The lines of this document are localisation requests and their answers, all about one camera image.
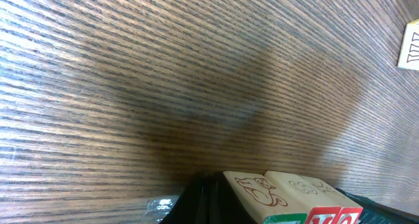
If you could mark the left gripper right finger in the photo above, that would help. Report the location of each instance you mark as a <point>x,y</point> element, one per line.
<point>375,213</point>

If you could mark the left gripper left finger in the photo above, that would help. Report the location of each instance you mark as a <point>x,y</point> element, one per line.
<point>208,199</point>

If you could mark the green letter Z block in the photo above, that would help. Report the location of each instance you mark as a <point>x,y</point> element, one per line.
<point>265,202</point>

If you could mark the red letter M block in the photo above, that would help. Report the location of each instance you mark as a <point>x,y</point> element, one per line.
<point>320,208</point>

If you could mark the white green-sided picture block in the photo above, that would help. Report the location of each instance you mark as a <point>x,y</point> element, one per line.
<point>408,56</point>

